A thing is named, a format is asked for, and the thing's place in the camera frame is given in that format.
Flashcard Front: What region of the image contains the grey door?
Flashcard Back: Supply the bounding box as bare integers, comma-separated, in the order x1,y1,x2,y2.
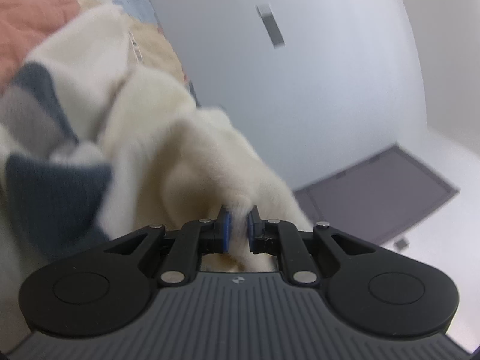
293,143,460,246

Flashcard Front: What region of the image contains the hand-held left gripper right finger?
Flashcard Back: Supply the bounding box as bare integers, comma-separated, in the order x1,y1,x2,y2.
247,205,376,287

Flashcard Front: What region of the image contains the cream sweater with blue stripes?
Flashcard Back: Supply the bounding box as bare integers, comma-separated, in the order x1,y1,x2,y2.
0,4,314,274

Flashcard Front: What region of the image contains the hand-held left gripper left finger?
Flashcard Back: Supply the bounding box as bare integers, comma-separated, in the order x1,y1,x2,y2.
105,205,231,287

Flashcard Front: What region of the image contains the pastel patchwork quilt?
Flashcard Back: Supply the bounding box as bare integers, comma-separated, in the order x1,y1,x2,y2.
0,0,201,106

